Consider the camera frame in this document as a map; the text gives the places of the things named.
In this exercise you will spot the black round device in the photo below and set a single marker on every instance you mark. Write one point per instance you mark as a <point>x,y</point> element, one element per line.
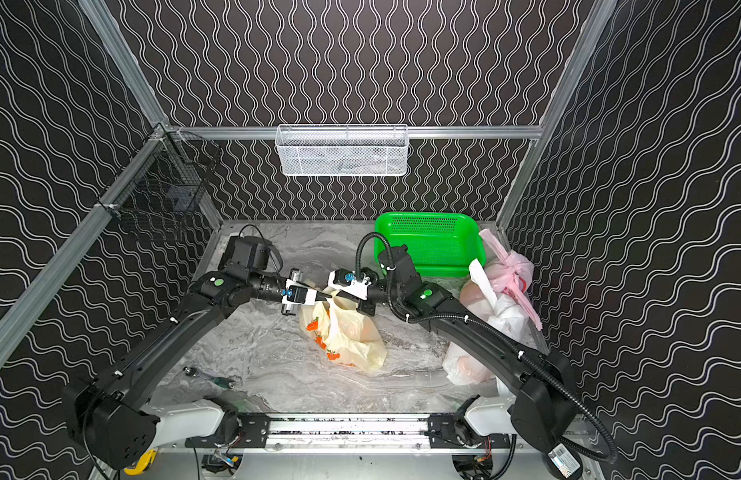
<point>564,464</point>

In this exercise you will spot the yellow bag with orange print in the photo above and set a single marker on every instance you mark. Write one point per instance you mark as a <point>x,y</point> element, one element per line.
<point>346,336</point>

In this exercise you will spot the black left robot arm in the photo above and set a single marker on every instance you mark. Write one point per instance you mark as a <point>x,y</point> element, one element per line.
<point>110,415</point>

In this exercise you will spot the yellow tape measure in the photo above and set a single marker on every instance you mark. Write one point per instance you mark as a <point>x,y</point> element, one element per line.
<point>145,462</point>

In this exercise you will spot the white plastic bag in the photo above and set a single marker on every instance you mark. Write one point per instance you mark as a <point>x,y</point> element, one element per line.
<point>500,310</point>

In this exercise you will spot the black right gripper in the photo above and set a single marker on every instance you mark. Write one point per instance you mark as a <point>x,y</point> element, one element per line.
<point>365,307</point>

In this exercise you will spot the white wire mesh basket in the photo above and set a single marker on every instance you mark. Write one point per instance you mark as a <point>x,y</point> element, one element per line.
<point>339,150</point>

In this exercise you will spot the pink plastic bag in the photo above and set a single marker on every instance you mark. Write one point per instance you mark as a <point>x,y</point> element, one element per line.
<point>509,273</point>

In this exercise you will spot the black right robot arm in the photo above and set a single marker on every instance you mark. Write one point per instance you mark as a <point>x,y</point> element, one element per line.
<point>546,401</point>

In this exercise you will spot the black wire basket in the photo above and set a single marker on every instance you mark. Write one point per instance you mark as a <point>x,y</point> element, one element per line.
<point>169,196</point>

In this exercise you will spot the green plastic basket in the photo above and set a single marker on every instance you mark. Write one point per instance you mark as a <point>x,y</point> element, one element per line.
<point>440,244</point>

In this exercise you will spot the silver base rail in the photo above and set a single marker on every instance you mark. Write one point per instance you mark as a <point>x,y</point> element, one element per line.
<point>382,433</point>

